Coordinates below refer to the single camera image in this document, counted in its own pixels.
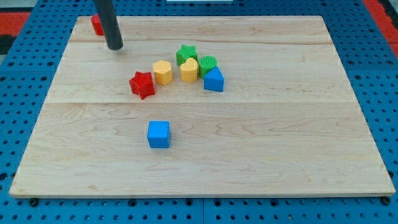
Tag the yellow heart block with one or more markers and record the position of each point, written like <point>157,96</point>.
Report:
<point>189,70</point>

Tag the wooden board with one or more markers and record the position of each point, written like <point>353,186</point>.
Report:
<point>287,123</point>

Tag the yellow hexagon block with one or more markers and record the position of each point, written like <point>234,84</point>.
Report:
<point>163,72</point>

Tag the green star block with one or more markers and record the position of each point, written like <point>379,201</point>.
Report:
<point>186,52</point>

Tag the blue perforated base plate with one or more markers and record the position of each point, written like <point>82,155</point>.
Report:
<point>31,63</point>

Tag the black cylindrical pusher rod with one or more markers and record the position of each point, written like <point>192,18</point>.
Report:
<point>109,22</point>

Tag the red block at corner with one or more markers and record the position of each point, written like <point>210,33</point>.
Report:
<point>96,23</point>

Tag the red star block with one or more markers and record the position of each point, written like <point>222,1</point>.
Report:
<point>142,84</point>

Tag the blue cube block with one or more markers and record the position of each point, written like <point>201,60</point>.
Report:
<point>158,134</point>

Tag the green cylinder block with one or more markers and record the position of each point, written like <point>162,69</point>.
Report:
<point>206,64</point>

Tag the blue triangle block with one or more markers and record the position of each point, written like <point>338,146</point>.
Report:
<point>214,80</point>

